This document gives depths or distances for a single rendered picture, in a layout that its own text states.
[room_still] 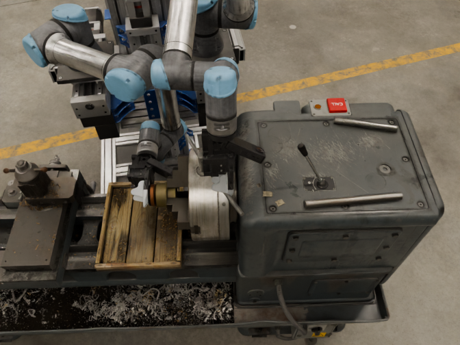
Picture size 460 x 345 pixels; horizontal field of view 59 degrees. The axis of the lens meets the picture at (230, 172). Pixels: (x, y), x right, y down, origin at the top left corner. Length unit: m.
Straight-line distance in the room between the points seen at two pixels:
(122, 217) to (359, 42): 2.85
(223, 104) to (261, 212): 0.36
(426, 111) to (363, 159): 2.17
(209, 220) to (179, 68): 0.48
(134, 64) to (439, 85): 2.83
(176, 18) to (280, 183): 0.54
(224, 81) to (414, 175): 0.68
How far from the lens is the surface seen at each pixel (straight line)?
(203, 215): 1.26
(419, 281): 2.65
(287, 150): 1.30
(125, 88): 1.33
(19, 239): 1.62
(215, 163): 1.03
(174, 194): 1.38
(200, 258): 1.53
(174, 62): 1.06
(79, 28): 1.69
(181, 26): 1.12
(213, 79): 0.93
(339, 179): 1.27
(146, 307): 1.80
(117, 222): 1.62
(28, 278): 1.59
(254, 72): 3.46
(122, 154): 2.69
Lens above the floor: 2.26
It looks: 55 degrees down
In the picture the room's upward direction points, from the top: straight up
